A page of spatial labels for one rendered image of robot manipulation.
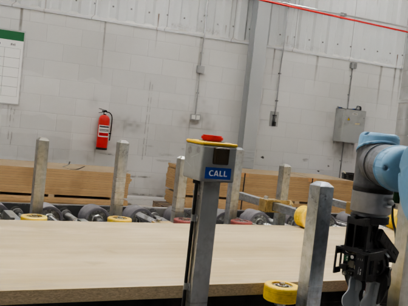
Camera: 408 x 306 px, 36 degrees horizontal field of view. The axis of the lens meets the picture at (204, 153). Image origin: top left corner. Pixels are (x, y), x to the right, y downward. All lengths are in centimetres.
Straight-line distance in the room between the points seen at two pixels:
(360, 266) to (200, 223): 30
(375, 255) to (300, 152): 850
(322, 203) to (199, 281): 30
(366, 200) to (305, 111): 850
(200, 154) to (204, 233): 14
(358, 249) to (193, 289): 31
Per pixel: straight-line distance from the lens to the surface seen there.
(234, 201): 244
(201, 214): 113
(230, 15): 916
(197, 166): 110
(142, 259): 158
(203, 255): 115
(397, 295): 147
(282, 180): 255
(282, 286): 146
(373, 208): 119
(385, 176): 107
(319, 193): 126
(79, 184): 722
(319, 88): 979
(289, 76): 953
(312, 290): 130
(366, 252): 118
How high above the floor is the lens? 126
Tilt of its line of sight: 3 degrees down
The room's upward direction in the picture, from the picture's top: 6 degrees clockwise
